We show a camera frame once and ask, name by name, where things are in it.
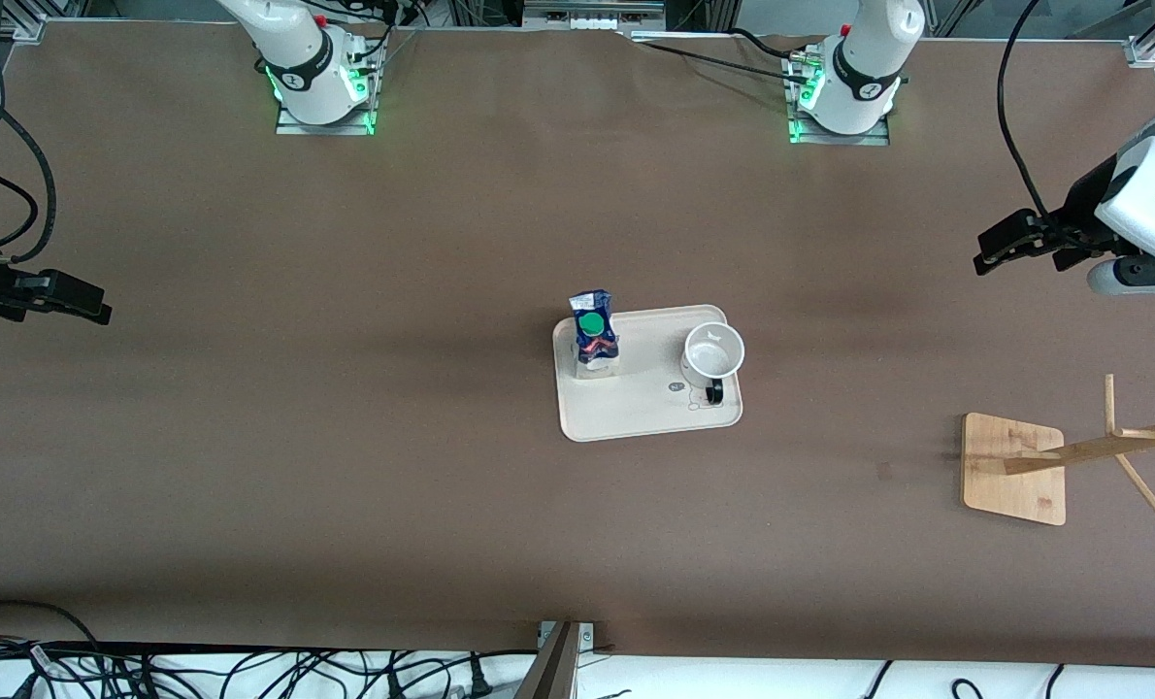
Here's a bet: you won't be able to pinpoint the black looped floor cable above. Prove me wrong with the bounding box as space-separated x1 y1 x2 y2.
0 599 105 699

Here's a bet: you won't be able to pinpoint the grey metal camera post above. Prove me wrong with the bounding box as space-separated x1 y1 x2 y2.
514 621 596 699

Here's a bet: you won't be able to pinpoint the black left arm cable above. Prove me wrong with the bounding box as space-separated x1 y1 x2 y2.
997 0 1073 234

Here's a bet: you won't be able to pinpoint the wooden cup rack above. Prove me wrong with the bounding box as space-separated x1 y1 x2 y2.
961 374 1155 527

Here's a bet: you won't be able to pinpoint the beige rabbit print tray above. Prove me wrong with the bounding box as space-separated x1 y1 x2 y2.
551 304 744 444

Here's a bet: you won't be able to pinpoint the tangled black floor cables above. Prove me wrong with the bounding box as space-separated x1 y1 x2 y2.
102 649 540 699

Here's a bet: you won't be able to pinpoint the blue white milk carton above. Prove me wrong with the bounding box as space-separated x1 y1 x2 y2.
568 288 623 381

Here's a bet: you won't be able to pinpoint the grey metal rail device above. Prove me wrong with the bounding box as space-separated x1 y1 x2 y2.
524 0 667 36

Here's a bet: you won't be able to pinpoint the black table power cable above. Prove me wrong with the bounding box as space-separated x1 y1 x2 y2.
633 41 816 86
728 27 813 61

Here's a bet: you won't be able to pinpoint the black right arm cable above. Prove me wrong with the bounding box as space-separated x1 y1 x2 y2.
0 73 59 268

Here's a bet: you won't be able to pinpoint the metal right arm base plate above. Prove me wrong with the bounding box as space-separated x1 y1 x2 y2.
275 39 378 137

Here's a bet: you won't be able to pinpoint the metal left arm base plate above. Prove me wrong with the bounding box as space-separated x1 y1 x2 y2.
786 49 892 147

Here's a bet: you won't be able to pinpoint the aluminium frame profile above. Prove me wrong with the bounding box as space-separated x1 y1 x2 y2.
1125 0 1155 69
0 0 50 46

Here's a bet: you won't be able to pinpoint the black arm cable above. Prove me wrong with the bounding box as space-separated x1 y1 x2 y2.
0 73 59 268
997 0 1073 234

